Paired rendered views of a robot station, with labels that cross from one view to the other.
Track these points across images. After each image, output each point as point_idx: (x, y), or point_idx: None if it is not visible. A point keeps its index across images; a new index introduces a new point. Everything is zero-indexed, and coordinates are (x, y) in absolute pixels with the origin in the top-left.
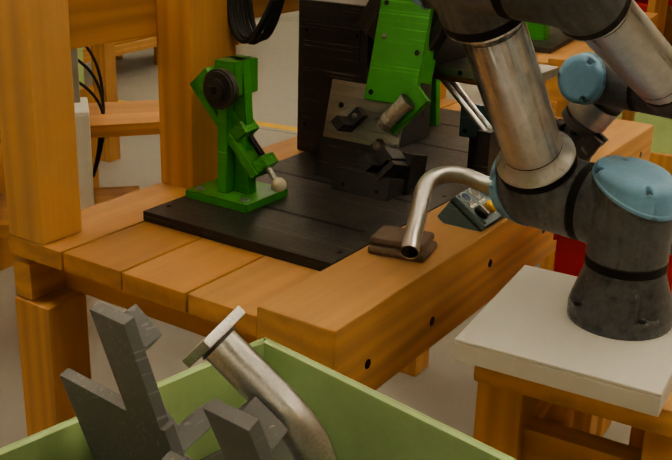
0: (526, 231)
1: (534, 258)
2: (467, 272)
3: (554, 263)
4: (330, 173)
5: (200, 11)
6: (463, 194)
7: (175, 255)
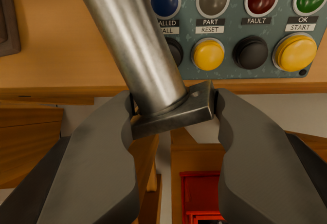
0: (303, 88)
1: (307, 92)
2: (95, 92)
3: (188, 186)
4: None
5: None
6: None
7: None
